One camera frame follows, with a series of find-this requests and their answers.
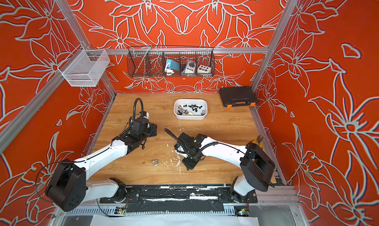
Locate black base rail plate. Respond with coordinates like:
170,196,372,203
100,184,258,204

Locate white dotted cube in basket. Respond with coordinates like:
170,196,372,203
197,65,211,75

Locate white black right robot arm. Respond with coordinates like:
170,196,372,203
164,128,275,201

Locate black wire wall basket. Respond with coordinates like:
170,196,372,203
126,45,216,78

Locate clear plastic wall bin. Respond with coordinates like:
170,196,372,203
58,50,110,87

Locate yellow handled pliers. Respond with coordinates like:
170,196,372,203
252,135,264,149

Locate white plastic storage box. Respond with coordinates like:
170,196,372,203
174,99,208,120

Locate teal box in basket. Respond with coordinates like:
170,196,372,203
164,59,180,76

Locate black orange tool case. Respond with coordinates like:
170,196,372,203
219,86,258,108

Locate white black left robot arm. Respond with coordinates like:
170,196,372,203
39,98,158,212

